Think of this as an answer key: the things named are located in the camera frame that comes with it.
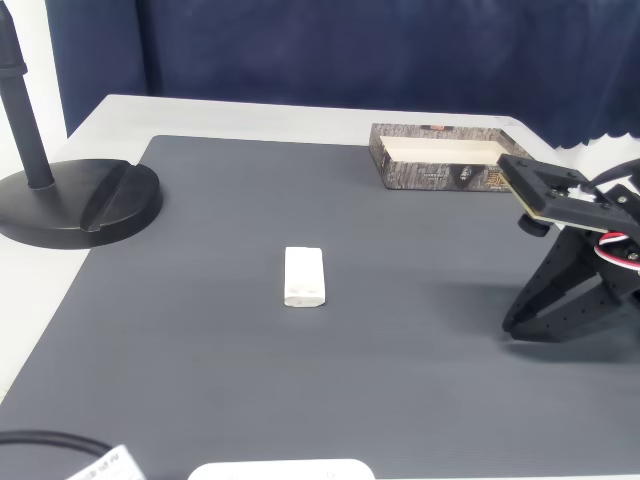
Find thin black cable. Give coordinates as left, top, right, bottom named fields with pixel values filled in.
left=0, top=430, right=114, bottom=454

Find black round-base stand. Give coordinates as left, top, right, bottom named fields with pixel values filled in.
left=0, top=0, right=165, bottom=250

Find black gripper camera mount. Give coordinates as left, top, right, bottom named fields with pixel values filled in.
left=497, top=153, right=626, bottom=237

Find patterned cardboard box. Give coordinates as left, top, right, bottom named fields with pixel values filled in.
left=368, top=122, right=534, bottom=193

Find small white block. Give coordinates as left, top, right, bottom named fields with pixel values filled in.
left=282, top=245, right=327, bottom=308

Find grey desk mat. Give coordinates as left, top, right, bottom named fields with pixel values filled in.
left=0, top=133, right=640, bottom=480

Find white flat device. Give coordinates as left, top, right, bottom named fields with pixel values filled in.
left=187, top=458, right=376, bottom=480

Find red white black servo wires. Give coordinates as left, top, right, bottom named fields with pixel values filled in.
left=597, top=230, right=640, bottom=275

